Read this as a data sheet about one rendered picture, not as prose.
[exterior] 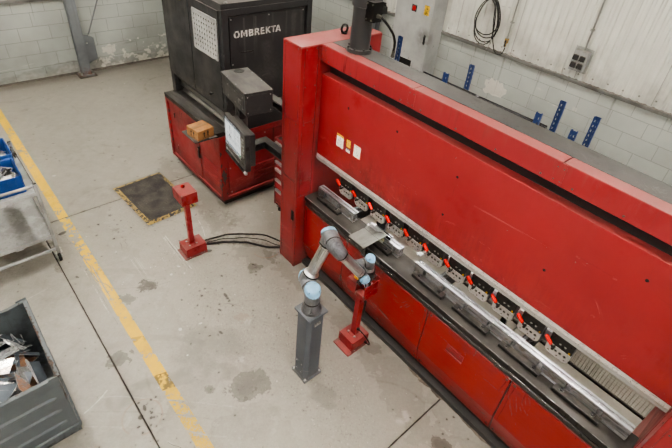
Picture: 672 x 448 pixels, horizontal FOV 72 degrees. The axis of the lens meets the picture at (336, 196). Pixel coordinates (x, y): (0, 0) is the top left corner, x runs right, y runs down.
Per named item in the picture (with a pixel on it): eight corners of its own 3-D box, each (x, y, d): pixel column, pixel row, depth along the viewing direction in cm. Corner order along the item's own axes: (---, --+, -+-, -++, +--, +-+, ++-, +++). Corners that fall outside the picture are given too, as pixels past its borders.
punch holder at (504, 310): (490, 307, 317) (497, 291, 308) (497, 302, 322) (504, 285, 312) (509, 322, 309) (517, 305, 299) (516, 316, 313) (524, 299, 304)
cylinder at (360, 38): (340, 48, 354) (346, -18, 327) (365, 43, 368) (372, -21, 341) (371, 63, 335) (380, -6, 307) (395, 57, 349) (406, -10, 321)
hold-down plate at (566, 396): (550, 389, 295) (552, 386, 294) (554, 384, 298) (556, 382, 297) (596, 426, 278) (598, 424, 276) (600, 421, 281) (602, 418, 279)
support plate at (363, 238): (348, 236, 380) (348, 235, 380) (371, 224, 395) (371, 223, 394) (363, 248, 370) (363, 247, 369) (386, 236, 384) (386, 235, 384)
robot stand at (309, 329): (304, 384, 380) (309, 322, 334) (291, 368, 390) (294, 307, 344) (321, 371, 390) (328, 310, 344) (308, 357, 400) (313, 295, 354)
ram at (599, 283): (316, 158, 422) (321, 73, 375) (323, 155, 427) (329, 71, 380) (665, 413, 246) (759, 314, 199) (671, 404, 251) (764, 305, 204)
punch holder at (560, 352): (543, 348, 294) (552, 331, 284) (550, 341, 299) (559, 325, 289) (565, 365, 285) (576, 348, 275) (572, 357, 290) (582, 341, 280)
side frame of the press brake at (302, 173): (279, 253, 499) (282, 37, 364) (339, 224, 547) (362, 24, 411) (293, 267, 485) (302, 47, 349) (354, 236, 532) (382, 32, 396)
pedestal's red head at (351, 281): (346, 286, 380) (348, 271, 370) (360, 278, 389) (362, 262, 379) (363, 301, 369) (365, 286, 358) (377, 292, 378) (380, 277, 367)
